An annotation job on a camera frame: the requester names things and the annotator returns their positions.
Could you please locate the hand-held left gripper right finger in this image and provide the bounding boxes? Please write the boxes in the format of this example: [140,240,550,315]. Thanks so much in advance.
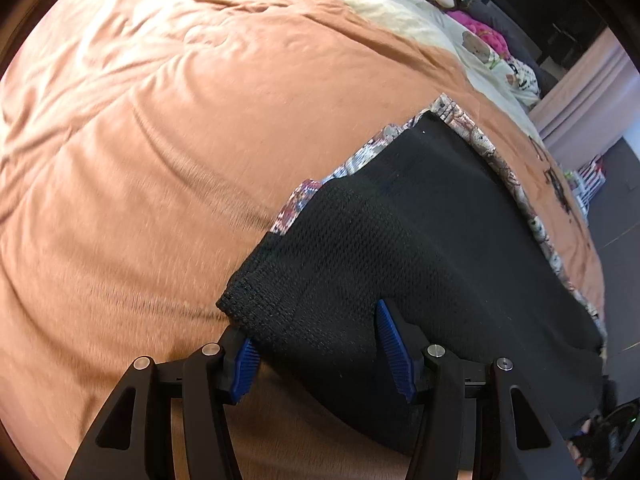
[376,299,584,480]

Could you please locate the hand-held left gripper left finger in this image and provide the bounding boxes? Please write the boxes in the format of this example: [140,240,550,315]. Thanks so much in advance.
[65,326,260,480]

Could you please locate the black knit pants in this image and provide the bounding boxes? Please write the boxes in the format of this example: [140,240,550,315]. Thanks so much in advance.
[216,111,604,456]

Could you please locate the orange bed blanket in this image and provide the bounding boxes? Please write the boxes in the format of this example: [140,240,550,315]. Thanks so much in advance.
[0,0,607,480]

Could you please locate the patterned printed cloth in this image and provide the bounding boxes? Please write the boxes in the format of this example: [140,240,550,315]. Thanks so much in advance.
[270,92,609,357]

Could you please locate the white storage rack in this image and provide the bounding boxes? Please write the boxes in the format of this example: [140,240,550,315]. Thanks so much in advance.
[564,155,607,212]

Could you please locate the white printed cloth bundle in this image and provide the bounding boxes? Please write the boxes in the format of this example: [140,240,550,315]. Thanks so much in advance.
[500,54,542,107]

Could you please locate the pale pink curtain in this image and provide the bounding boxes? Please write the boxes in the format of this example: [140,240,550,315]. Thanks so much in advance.
[529,27,637,150]

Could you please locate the pink cloth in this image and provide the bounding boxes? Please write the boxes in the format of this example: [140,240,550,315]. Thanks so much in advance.
[447,7,509,56]

